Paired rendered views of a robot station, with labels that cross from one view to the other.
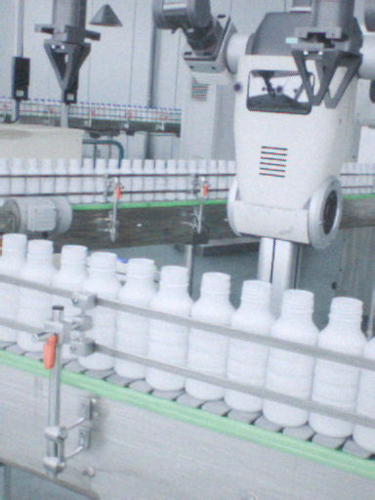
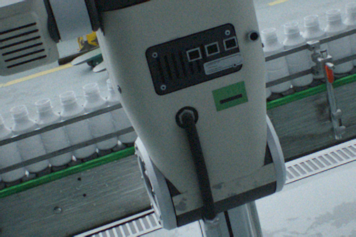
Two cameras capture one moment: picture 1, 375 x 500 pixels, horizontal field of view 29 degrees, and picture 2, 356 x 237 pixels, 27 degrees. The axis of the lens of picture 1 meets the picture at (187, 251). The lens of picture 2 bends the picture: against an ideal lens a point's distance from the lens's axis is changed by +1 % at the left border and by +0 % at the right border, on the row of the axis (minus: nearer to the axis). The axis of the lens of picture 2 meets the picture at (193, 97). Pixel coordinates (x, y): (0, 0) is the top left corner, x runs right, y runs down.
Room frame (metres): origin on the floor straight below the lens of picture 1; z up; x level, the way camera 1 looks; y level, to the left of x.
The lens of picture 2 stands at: (2.43, -0.91, 1.72)
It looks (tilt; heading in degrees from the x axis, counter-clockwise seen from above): 21 degrees down; 140
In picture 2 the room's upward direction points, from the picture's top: 14 degrees counter-clockwise
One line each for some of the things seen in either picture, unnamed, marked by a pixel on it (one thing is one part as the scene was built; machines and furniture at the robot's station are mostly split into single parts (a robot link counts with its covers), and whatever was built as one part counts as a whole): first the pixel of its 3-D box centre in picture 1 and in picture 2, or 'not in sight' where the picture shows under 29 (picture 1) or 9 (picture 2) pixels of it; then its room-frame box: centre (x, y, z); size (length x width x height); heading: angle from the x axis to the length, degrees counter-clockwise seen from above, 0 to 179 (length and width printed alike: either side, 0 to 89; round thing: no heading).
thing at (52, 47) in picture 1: (70, 62); not in sight; (1.26, 0.22, 1.44); 0.07 x 0.07 x 0.09; 61
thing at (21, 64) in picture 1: (19, 79); not in sight; (7.05, 1.71, 1.55); 0.17 x 0.15 x 0.42; 132
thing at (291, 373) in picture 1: (292, 356); (28, 138); (0.88, -0.14, 1.08); 0.06 x 0.06 x 0.17
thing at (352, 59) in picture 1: (330, 74); not in sight; (1.04, -0.18, 1.44); 0.07 x 0.07 x 0.09; 60
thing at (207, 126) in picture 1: (223, 155); not in sight; (7.38, -0.29, 0.96); 0.82 x 0.50 x 1.91; 132
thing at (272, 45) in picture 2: not in sight; (274, 60); (1.20, 0.43, 1.08); 0.06 x 0.06 x 0.17
